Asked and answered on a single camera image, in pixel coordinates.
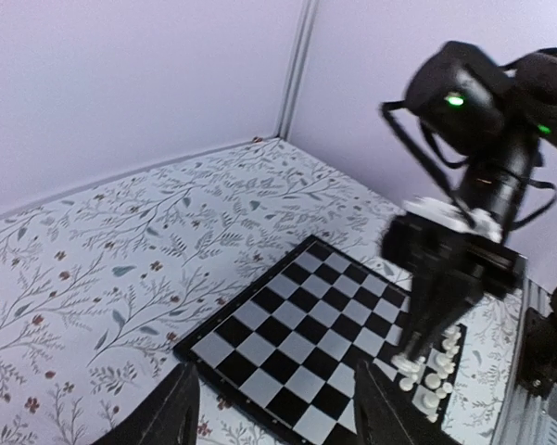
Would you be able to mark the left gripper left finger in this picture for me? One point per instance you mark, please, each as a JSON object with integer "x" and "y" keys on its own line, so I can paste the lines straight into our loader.
{"x": 167, "y": 416}

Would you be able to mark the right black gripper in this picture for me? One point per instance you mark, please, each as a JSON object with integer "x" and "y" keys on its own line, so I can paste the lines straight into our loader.
{"x": 466, "y": 122}

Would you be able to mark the white rook corner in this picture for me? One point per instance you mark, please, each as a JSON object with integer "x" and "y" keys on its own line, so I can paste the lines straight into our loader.
{"x": 452, "y": 335}

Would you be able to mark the front aluminium rail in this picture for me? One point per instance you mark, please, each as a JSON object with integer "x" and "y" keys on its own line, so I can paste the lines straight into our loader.
{"x": 524, "y": 418}

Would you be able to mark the white queen piece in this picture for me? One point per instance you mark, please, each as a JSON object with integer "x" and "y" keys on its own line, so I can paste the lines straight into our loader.
{"x": 405, "y": 365}

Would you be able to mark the white chess piece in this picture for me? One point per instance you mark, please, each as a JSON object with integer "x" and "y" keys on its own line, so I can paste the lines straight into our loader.
{"x": 434, "y": 381}

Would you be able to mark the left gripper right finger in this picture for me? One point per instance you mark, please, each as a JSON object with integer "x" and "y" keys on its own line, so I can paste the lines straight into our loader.
{"x": 383, "y": 416}

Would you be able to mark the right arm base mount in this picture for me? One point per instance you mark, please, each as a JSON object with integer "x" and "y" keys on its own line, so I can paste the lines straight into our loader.
{"x": 537, "y": 371}

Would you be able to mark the black grey chessboard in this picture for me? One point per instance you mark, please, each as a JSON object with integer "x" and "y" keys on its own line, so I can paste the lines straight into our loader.
{"x": 285, "y": 350}

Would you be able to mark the white knight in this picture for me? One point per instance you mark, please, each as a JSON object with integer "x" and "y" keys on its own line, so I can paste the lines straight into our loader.
{"x": 451, "y": 348}

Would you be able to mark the right aluminium frame post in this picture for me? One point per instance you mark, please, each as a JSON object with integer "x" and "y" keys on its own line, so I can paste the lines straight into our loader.
{"x": 296, "y": 66}

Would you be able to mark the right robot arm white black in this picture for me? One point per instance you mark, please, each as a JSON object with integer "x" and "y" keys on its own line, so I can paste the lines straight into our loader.
{"x": 547, "y": 92}

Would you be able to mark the floral patterned table mat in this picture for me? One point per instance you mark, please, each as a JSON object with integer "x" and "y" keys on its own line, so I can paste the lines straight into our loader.
{"x": 96, "y": 288}

